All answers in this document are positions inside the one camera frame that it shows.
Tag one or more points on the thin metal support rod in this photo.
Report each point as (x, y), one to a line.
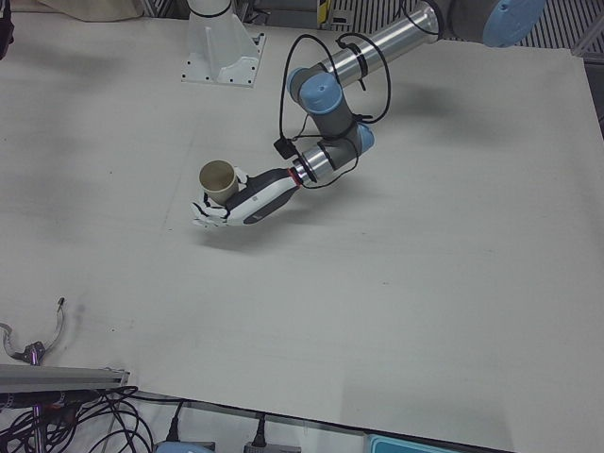
(38, 424)

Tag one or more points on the grey device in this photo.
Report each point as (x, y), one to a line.
(271, 448)

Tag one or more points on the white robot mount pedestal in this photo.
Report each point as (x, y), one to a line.
(212, 42)

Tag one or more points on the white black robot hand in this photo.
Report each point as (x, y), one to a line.
(264, 198)

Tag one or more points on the black slatted grating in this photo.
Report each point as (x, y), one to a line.
(349, 14)

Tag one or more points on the beige paper cup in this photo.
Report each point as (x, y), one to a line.
(219, 189)

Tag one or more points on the aluminium extrusion rail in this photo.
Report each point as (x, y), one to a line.
(56, 375)

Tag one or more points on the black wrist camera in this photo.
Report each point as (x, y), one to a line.
(4, 33)
(284, 148)

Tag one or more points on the flexible-legged clamp mount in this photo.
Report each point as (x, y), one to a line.
(33, 351)

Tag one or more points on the light blue device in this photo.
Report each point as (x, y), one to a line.
(184, 447)

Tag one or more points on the teal plastic box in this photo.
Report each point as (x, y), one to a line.
(415, 444)

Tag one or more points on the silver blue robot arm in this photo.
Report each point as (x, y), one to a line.
(401, 33)

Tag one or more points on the yellow black striped post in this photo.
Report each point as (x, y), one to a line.
(323, 11)

